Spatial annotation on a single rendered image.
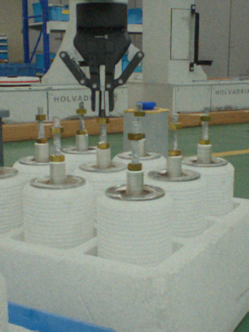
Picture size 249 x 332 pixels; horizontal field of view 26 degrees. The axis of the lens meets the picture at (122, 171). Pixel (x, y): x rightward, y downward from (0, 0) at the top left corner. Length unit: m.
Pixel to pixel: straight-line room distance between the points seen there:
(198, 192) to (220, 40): 7.29
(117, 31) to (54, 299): 0.38
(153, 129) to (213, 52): 7.06
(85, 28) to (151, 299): 0.40
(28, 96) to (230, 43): 5.22
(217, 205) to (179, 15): 2.71
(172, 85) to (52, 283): 2.80
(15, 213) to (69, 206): 0.11
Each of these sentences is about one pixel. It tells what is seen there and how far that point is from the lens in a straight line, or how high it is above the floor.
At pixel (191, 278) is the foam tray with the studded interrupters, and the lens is 0.68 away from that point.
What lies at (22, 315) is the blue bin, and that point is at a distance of 0.70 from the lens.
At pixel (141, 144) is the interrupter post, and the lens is 0.93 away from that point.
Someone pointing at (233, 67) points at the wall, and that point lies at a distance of 7.79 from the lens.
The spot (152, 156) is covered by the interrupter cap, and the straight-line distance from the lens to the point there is 0.92.
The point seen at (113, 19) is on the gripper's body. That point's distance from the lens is 0.79.
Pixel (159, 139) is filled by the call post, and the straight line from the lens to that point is 1.10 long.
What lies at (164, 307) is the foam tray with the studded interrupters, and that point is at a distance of 0.62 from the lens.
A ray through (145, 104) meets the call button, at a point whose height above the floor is 0.33.
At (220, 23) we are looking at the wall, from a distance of 8.03.
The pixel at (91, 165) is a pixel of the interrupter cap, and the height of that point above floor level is 0.25.
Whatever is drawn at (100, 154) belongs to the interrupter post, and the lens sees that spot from 0.83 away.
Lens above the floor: 0.42
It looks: 12 degrees down
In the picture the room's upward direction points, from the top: straight up
